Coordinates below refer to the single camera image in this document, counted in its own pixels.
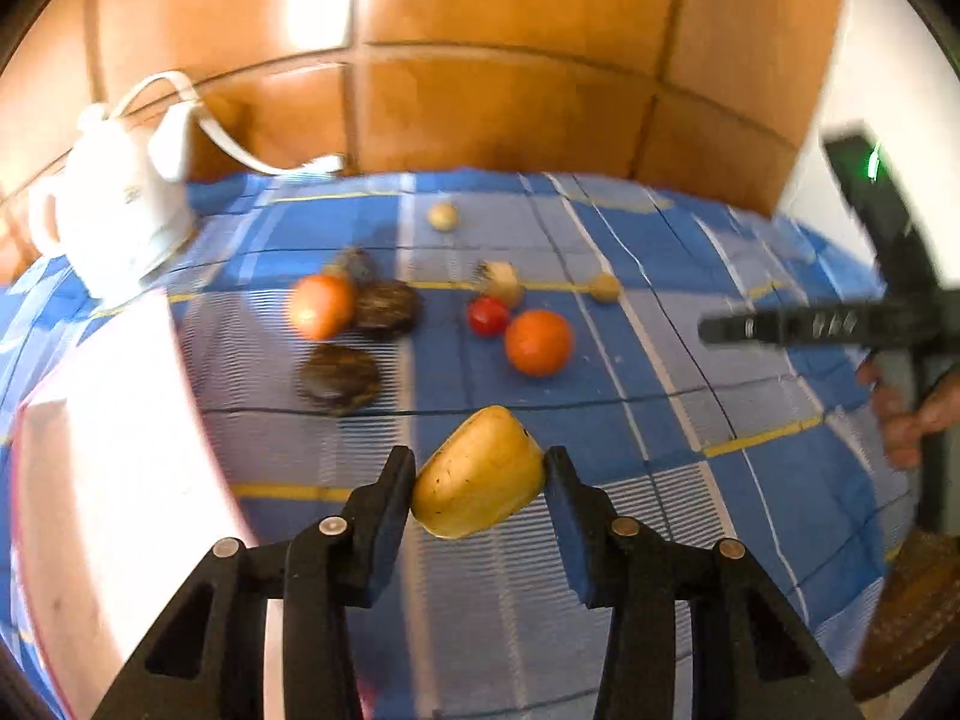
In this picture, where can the dark brown round fruit front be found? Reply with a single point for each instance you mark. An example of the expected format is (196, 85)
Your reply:
(338, 379)

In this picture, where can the orange near tomato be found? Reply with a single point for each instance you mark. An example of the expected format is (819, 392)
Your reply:
(539, 343)

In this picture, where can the white ceramic electric kettle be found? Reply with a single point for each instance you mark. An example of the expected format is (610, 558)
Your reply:
(117, 210)

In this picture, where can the person right hand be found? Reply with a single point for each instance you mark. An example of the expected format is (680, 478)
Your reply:
(903, 429)

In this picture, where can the small red tomato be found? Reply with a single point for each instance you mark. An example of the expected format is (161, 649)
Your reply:
(487, 317)

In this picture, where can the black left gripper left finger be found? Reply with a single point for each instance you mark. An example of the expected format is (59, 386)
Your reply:
(204, 656)

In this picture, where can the small dark cut fruit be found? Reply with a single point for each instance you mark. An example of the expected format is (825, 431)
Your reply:
(353, 264)

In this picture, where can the orange near tray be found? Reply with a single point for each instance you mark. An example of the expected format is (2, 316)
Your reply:
(320, 307)

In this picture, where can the dark brown round fruit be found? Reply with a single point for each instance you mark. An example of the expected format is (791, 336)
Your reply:
(387, 307)
(338, 379)

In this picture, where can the cut brown cream fruit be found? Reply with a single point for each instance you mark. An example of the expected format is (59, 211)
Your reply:
(498, 279)

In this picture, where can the yellow oblong fruit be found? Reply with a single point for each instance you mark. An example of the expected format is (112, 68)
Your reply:
(488, 469)

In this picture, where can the dark brown round fruit back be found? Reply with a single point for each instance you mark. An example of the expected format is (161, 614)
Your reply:
(387, 307)

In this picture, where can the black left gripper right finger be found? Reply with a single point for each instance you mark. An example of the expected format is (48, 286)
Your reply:
(753, 657)

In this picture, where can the pink rimmed white tray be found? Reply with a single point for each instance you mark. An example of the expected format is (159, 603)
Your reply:
(115, 496)

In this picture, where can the blue plaid tablecloth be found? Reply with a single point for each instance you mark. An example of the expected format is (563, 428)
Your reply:
(601, 355)

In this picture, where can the small tan ball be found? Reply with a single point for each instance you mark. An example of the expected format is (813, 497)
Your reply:
(605, 288)
(443, 216)

